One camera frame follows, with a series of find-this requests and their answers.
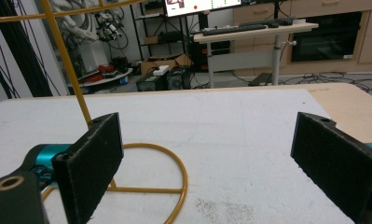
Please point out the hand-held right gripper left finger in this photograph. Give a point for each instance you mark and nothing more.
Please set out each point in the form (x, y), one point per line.
(87, 168)

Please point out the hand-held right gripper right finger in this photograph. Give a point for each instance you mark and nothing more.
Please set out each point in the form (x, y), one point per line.
(336, 161)

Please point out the round white table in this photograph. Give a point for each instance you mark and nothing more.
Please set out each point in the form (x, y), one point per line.
(112, 79)

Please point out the red object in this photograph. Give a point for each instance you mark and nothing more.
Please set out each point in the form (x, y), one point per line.
(106, 68)

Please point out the black computer tower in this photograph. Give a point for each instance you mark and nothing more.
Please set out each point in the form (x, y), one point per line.
(178, 79)
(149, 83)

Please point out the yellow metal stand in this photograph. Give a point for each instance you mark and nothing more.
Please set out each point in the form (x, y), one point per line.
(66, 59)

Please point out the cardboard box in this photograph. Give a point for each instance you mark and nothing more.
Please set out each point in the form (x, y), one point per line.
(149, 66)

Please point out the small white box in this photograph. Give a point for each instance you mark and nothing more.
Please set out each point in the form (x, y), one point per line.
(161, 70)

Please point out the black built-in oven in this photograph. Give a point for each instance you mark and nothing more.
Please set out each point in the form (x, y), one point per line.
(326, 37)

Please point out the white table mat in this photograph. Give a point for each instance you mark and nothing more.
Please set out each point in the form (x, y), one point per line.
(211, 130)

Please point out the light wooden cabinet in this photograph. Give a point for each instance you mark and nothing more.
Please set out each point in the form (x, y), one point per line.
(371, 37)

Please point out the light wooden desk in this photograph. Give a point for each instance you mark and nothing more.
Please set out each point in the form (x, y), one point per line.
(236, 57)

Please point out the black metal shelf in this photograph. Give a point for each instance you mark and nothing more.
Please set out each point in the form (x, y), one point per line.
(162, 39)

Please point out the black computer mouse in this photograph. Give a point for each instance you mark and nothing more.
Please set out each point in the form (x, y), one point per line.
(273, 25)

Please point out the black keyboard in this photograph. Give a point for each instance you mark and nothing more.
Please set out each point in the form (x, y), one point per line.
(233, 30)

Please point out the computer monitor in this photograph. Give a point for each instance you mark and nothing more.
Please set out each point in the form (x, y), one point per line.
(202, 6)

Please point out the white pedestal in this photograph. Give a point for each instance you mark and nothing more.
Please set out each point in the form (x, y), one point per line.
(93, 56)

